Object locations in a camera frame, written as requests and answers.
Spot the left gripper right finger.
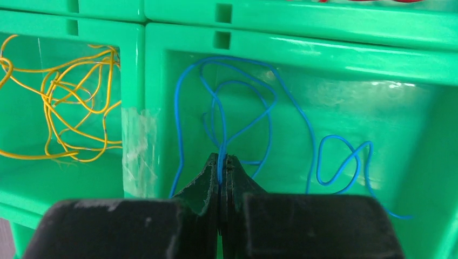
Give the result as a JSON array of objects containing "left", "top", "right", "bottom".
[{"left": 221, "top": 155, "right": 405, "bottom": 258}]

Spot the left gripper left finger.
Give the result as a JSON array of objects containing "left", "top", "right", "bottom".
[{"left": 23, "top": 153, "right": 218, "bottom": 258}]

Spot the green six-compartment bin tray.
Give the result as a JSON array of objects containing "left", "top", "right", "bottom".
[{"left": 1, "top": 1, "right": 457, "bottom": 258}]

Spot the yellow thin cable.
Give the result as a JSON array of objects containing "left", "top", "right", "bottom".
[{"left": 0, "top": 34, "right": 123, "bottom": 163}]

